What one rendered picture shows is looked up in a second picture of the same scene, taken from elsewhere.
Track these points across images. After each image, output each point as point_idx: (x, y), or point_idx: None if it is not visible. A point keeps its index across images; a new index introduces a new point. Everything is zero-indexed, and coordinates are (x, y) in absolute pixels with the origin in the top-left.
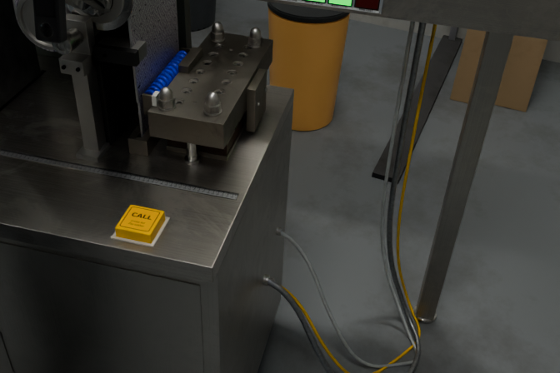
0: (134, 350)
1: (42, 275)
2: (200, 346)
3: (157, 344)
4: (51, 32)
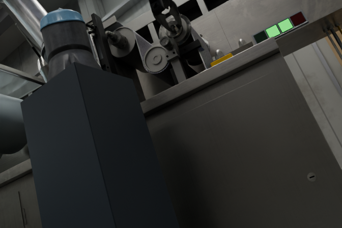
0: (258, 176)
1: (177, 140)
2: (303, 131)
3: (272, 154)
4: (158, 3)
